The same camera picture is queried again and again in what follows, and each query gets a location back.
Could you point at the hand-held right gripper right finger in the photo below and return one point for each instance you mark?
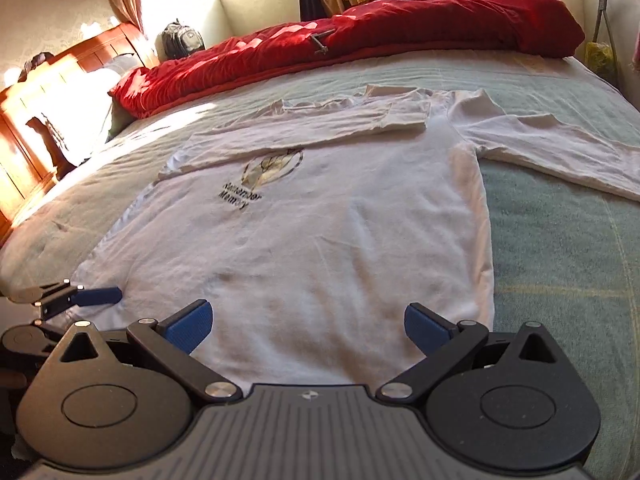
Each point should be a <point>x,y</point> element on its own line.
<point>425,327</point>

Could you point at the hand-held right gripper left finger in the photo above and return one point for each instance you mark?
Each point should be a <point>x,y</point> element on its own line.
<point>190,325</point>

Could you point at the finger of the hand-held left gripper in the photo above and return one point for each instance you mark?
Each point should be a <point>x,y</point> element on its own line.
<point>97,296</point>

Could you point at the white long-sleeve shirt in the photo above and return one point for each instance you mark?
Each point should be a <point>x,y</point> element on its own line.
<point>325,235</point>

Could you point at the metal clothes rack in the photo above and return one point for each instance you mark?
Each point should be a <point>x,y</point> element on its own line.
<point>602,5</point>

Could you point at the wooden headboard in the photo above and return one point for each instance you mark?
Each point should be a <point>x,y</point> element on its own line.
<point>15,180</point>

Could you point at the white pillow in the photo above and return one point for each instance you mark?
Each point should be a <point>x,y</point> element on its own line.
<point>95,90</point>

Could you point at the grey backpack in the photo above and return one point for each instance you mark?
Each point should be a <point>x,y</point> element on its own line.
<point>180,40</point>

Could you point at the red quilt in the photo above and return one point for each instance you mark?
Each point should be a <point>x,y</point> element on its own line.
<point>400,30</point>

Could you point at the grey metal tool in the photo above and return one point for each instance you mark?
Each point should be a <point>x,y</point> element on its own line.
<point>321,42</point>

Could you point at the yellow plastic bag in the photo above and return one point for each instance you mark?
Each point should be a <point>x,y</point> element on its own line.
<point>599,57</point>

